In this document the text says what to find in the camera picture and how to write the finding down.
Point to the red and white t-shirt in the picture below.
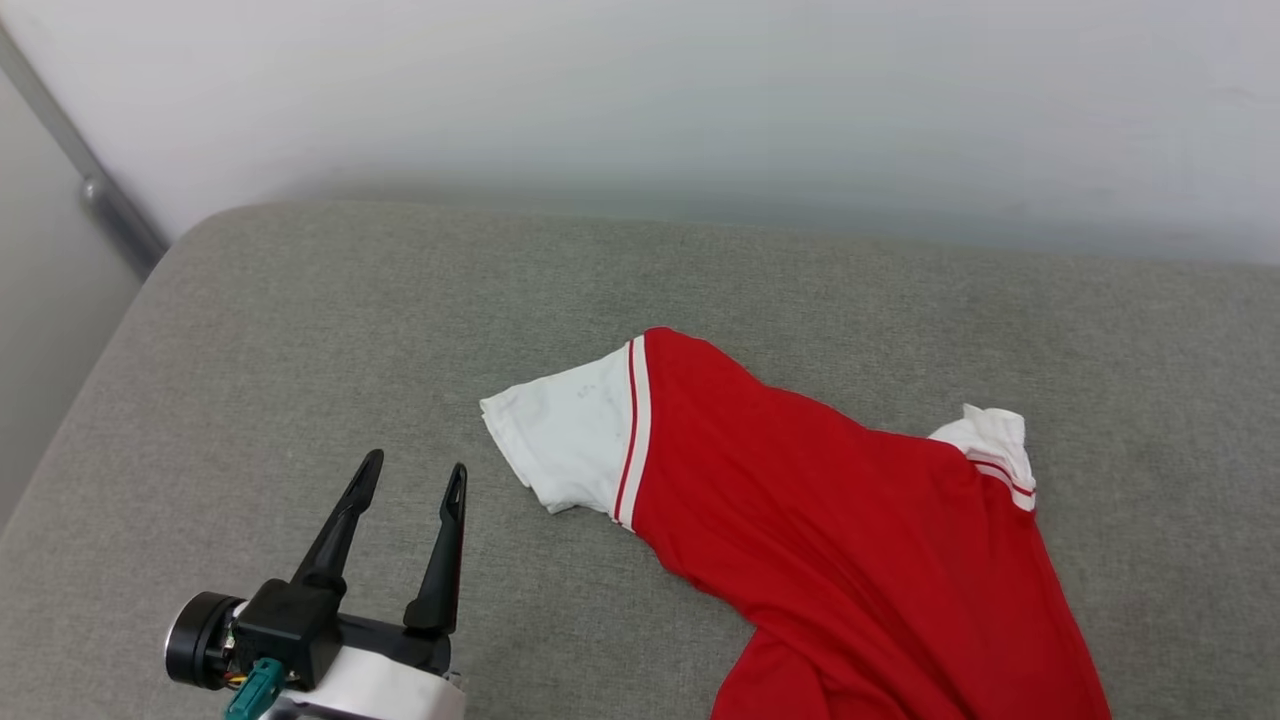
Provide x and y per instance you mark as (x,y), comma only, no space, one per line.
(850,550)

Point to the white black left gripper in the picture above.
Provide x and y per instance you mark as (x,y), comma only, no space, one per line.
(390,690)

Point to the grey fabric sofa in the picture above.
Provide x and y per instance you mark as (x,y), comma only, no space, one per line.
(300,350)

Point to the grey metal wall rail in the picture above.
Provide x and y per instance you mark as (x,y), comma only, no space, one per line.
(100,192)

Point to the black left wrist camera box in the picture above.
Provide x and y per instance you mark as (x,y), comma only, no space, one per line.
(290,625)

